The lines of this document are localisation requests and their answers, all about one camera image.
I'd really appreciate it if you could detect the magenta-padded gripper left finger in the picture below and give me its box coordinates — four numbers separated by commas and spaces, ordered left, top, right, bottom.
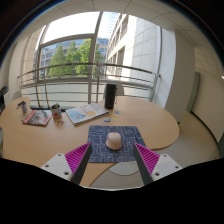
40, 142, 94, 186

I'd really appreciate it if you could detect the black and white printer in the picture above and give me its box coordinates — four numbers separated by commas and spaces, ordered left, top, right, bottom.
0, 85, 9, 114

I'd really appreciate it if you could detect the metal balcony railing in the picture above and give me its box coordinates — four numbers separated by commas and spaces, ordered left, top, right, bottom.
17, 62, 162, 109

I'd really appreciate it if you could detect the black drink bottle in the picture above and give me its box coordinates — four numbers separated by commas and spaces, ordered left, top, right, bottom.
104, 83, 118, 110

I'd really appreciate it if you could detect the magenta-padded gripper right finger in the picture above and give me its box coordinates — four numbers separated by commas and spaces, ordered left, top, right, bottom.
132, 142, 184, 186

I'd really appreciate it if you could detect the beige computer mouse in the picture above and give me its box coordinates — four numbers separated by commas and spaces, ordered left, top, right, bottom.
105, 131, 123, 151

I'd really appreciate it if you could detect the blue patterned mouse pad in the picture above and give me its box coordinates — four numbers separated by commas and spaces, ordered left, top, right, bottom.
87, 124, 147, 164

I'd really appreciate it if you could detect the light blue magazine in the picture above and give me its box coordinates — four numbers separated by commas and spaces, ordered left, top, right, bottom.
65, 102, 110, 126

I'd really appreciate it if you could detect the red magazine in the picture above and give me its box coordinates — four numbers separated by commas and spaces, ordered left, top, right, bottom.
21, 109, 53, 127

